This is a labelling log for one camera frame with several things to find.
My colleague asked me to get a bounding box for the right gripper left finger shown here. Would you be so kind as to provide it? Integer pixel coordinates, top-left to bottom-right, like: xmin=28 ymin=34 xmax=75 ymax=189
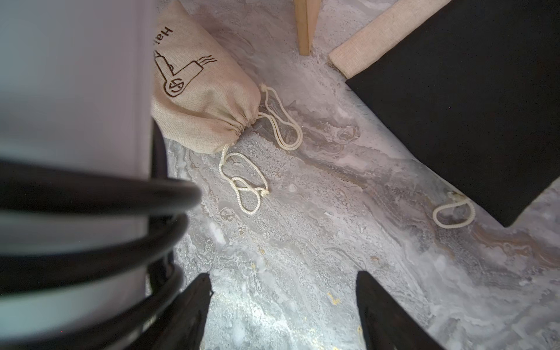
xmin=127 ymin=274 xmax=213 ymax=350

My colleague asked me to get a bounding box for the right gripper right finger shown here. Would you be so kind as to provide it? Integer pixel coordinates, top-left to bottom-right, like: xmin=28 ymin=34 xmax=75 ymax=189
xmin=356 ymin=271 xmax=442 ymax=350

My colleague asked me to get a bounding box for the white hair dryer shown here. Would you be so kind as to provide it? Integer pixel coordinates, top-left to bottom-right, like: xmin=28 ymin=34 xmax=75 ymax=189
xmin=1 ymin=1 xmax=201 ymax=349

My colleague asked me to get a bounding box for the beige linen drawstring bag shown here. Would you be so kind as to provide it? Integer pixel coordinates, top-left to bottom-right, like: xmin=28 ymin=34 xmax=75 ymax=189
xmin=150 ymin=0 xmax=305 ymax=216

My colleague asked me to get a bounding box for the black drawstring pouch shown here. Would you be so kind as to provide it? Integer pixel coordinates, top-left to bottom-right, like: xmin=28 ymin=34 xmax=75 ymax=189
xmin=347 ymin=1 xmax=559 ymax=227

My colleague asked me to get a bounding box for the beige pouch under black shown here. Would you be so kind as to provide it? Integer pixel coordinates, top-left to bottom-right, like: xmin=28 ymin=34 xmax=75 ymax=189
xmin=328 ymin=0 xmax=477 ymax=230

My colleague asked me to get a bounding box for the wooden two-tier shelf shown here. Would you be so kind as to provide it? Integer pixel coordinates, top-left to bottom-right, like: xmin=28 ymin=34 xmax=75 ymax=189
xmin=293 ymin=0 xmax=322 ymax=56

